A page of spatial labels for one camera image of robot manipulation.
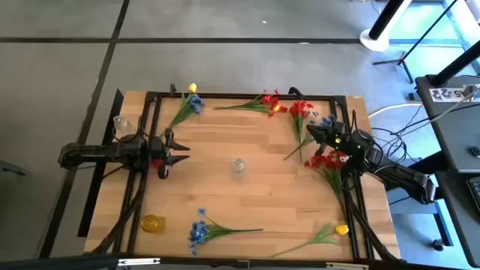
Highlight dark grey curved object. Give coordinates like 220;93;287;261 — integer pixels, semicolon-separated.
0;160;30;177

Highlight black table side panel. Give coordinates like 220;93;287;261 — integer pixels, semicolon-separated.
77;88;125;238

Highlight black right cable bundle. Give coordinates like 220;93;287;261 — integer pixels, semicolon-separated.
343;187;401;263

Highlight silver metal bracket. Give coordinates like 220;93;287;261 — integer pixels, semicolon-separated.
325;262;371;270

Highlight clear glass vase left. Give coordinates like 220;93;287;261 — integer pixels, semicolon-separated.
112;115;135;138

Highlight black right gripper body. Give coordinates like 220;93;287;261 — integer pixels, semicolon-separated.
328;130;363;158

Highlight pole with white round base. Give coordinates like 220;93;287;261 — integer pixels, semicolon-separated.
358;0;413;53

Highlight clear ribbed glass vase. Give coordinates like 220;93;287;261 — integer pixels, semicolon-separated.
230;157;248;183

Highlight dark grey desk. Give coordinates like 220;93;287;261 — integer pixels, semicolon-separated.
415;74;480;269

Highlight blue artificial flower bunch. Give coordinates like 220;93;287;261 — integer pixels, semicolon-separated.
283;110;338;161
187;208;265;258
159;93;206;138

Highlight white printed label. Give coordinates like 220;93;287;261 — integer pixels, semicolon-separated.
429;87;474;103

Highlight tangled black floor cables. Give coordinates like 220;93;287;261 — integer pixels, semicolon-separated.
369;108;436;166

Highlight yellow glass vase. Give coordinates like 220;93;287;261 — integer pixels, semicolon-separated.
140;214;167;236

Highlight black keyboard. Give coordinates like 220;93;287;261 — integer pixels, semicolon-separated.
466;175;480;211

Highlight white floor cable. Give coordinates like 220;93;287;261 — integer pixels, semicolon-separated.
367;102;425;119

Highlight black slanted pole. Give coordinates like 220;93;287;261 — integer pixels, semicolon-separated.
429;39;480;88

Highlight black tripod stand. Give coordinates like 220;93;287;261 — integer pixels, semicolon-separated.
372;0;461;84

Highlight black bar with metal bracket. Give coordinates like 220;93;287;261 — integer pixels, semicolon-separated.
0;253;162;270

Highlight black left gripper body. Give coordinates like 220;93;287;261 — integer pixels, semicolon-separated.
145;136;170;160

